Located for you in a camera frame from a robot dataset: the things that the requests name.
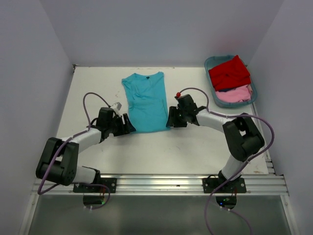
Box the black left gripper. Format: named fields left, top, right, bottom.
left=107, top=113, right=135, bottom=137

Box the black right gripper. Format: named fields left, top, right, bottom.
left=166, top=106, right=188, bottom=128

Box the turquoise t shirt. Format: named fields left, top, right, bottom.
left=121, top=71, right=169, bottom=133

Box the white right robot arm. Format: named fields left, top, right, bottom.
left=166, top=94, right=265, bottom=192

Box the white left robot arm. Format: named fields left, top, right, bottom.
left=35, top=107, right=136, bottom=192

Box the teal plastic basket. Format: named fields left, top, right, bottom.
left=204, top=55, right=257, bottom=108

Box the pink t shirt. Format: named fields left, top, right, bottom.
left=215, top=85, right=253, bottom=103

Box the red t shirt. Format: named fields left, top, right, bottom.
left=208, top=55, right=251, bottom=91

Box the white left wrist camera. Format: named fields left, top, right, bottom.
left=110, top=102, right=122, bottom=116

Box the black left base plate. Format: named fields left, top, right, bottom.
left=73, top=177, right=117, bottom=193

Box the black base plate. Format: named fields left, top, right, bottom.
left=73, top=177, right=117, bottom=193
left=202, top=175, right=247, bottom=194

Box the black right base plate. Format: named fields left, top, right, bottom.
left=202, top=175, right=247, bottom=194

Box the aluminium mounting rail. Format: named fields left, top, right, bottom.
left=30, top=156, right=291, bottom=196

